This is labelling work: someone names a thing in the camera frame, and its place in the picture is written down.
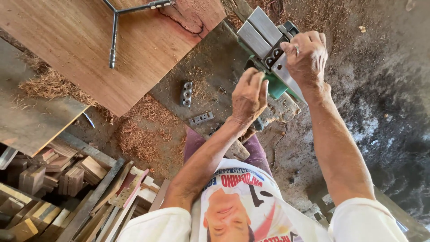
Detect metal clamp plate with bolts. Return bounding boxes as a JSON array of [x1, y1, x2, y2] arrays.
[[180, 81, 194, 108]]

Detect person's left hand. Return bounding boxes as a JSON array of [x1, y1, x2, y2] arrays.
[[231, 67, 269, 125]]

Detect flat slotted metal plate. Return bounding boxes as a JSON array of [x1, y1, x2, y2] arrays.
[[188, 112, 215, 127]]

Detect purple shorts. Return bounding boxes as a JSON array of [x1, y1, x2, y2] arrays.
[[183, 126, 273, 177]]

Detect white printed shirt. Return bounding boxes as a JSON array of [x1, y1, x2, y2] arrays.
[[115, 158, 410, 242]]

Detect grey plywood board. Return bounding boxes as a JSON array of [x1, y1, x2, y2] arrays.
[[0, 37, 90, 157]]

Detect steel Y-shaped socket wrench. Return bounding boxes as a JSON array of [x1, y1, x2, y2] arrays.
[[102, 0, 176, 69]]

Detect thin blue strip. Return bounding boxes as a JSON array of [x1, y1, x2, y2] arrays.
[[82, 112, 96, 128]]

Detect green electric hand planer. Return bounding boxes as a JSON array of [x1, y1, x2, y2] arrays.
[[236, 6, 308, 105]]

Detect reddish wooden board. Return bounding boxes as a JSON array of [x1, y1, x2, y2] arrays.
[[0, 0, 227, 117]]

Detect heap of wood offcuts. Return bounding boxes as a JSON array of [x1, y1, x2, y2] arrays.
[[0, 139, 172, 242]]

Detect pile of wood shavings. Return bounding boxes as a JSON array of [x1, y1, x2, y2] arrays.
[[17, 55, 186, 163]]

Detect person's right hand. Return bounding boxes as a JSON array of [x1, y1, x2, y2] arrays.
[[280, 30, 332, 97]]

